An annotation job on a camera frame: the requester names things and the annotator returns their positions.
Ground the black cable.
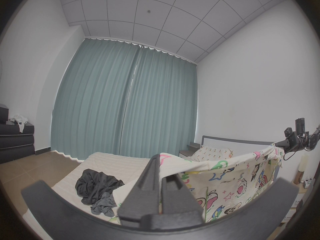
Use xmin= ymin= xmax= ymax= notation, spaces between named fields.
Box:
xmin=283 ymin=149 xmax=298 ymax=161

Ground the dark grey garment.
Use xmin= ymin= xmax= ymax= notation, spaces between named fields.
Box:
xmin=90 ymin=192 xmax=117 ymax=217

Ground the grey bedside table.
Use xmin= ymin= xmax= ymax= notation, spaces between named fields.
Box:
xmin=179 ymin=141 xmax=203 ymax=159

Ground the white printed pillow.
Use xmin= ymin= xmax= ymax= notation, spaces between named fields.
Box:
xmin=191 ymin=145 xmax=234 ymax=162

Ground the black garment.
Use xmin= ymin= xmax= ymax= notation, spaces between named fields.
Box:
xmin=75 ymin=168 xmax=125 ymax=205

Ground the black chest of drawers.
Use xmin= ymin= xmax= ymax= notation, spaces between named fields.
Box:
xmin=0 ymin=103 xmax=35 ymax=164

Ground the white printed pyjama top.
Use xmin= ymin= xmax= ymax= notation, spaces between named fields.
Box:
xmin=110 ymin=145 xmax=285 ymax=226

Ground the white cloth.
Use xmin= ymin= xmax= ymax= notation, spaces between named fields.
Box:
xmin=9 ymin=114 xmax=28 ymax=132

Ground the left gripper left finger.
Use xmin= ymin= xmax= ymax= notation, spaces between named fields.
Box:
xmin=117 ymin=154 xmax=160 ymax=228

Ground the blue-green curtain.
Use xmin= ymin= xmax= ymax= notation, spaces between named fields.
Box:
xmin=50 ymin=38 xmax=198 ymax=161

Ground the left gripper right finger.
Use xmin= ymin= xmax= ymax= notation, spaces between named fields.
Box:
xmin=160 ymin=173 xmax=204 ymax=222

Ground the bed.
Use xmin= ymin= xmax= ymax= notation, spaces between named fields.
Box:
xmin=22 ymin=135 xmax=283 ymax=232

